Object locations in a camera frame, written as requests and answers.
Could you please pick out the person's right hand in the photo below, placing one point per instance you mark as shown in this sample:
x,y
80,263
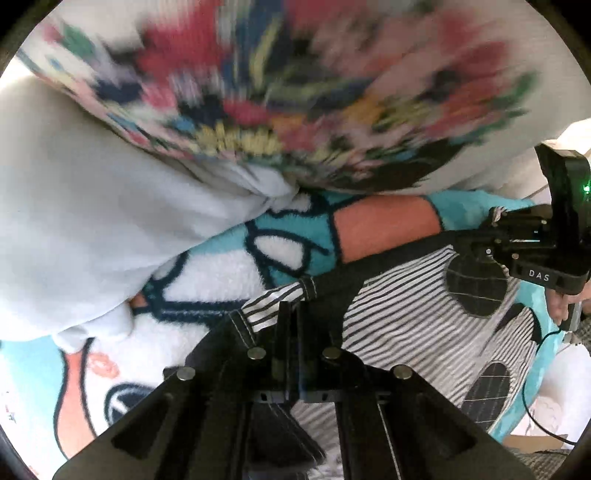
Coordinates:
x,y
561,307

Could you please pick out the white cloth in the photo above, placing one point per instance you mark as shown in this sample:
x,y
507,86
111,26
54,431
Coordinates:
x,y
92,207

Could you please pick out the cartoon printed blanket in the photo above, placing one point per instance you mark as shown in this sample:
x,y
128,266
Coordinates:
x,y
221,277

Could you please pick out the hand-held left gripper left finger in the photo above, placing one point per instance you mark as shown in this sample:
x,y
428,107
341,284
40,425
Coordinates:
x,y
284,341

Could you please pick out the striped pants with black patches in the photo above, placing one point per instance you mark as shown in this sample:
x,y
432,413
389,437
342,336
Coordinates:
x,y
401,314

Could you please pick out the brown cardboard piece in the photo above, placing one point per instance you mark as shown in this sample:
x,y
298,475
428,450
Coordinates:
x,y
535,444

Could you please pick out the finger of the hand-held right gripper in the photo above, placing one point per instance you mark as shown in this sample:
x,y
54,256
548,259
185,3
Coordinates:
x,y
480,249

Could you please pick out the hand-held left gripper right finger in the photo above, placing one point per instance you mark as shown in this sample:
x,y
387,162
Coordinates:
x,y
308,350

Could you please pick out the floral printed pillow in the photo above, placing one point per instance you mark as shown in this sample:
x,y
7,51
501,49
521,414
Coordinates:
x,y
277,92

